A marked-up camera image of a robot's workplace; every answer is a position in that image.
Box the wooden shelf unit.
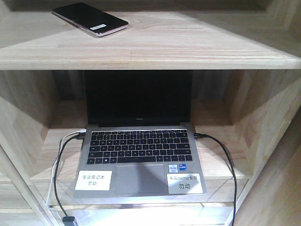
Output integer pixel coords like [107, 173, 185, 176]
[0, 0, 301, 226]

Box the black laptop cable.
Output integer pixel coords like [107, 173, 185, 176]
[193, 133, 238, 226]

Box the black usb hub cable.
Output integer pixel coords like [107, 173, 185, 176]
[53, 134, 86, 218]

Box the grey usb hub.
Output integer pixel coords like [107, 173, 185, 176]
[62, 216, 78, 226]

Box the silver laptop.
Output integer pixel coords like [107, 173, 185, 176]
[74, 70, 206, 199]

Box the white cable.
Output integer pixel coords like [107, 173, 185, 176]
[46, 129, 87, 208]

